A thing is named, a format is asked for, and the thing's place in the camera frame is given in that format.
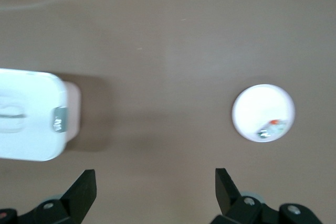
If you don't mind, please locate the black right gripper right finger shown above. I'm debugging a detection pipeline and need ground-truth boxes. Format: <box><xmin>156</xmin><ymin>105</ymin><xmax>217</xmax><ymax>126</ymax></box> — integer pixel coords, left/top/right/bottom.
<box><xmin>215</xmin><ymin>168</ymin><xmax>326</xmax><ymax>224</ymax></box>

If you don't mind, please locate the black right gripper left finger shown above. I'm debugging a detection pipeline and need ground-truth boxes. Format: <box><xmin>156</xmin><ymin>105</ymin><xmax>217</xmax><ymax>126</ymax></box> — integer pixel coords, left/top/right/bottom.
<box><xmin>0</xmin><ymin>169</ymin><xmax>97</xmax><ymax>224</ymax></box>

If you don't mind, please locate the white lidded storage box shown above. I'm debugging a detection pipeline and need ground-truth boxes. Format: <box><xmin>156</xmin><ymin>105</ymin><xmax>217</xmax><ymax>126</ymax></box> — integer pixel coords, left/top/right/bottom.
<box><xmin>0</xmin><ymin>68</ymin><xmax>81</xmax><ymax>162</ymax></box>

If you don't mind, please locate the pale pink round plate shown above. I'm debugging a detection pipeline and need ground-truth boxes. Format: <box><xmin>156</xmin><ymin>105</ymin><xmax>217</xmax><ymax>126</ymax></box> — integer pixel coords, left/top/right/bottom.
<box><xmin>231</xmin><ymin>84</ymin><xmax>296</xmax><ymax>143</ymax></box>

